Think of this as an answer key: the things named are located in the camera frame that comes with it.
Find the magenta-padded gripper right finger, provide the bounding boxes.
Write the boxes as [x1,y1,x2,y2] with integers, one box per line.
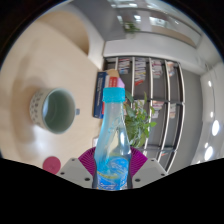
[128,146,169,190]

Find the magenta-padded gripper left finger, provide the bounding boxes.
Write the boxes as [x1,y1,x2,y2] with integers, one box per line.
[56,146,98,190]

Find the clear drink bottle blue cap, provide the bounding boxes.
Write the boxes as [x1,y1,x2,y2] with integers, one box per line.
[93,87,133,192]

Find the flat round red coaster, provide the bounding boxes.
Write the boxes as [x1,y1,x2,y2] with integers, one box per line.
[42,155,62,175]

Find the potted green plant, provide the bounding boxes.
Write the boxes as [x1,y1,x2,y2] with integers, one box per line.
[123,90,158,149]

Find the red book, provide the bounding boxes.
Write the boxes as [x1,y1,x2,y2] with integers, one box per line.
[100,75,114,116]
[107,76,119,90]

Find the beige spotted mug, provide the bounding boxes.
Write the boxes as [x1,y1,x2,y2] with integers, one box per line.
[29,87,81,135]

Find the grey shelf unit with books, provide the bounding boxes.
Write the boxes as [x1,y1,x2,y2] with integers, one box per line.
[102,55,186,174]

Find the ceiling lights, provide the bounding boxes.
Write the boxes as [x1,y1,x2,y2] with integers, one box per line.
[196,78,222,164]

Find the pink book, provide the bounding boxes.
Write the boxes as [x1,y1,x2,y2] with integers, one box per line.
[115,78,126,90]

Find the round-backed wooden chair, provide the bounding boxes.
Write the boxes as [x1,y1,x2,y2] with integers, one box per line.
[39,11,91,56]

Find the small plant by window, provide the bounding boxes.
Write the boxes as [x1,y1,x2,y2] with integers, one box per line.
[124,20,141,34]

